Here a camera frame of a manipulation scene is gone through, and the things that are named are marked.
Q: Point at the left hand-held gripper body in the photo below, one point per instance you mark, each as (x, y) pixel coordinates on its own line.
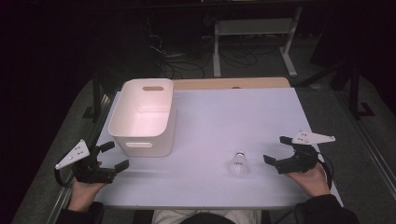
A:
(90, 174)

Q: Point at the person's left hand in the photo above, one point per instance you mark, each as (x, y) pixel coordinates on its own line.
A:
(82, 194)

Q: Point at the black metal stand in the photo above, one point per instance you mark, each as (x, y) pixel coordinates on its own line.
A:
(355, 93)
(96, 93)

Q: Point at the person's right hand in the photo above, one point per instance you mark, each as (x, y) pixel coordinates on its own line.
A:
(313, 182)

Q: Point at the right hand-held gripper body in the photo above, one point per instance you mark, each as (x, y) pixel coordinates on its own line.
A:
(300, 161)

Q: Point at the person's lap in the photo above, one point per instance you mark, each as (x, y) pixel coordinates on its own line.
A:
(168, 216)

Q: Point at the white feather shuttlecock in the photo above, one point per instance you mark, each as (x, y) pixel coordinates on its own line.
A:
(239, 166)

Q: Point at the white metal desk frame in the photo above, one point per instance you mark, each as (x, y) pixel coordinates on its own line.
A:
(255, 27)

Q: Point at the white board mat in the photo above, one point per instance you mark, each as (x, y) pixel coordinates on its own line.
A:
(218, 124)

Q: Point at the white plastic storage bin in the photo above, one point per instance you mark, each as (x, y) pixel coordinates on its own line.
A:
(140, 124)

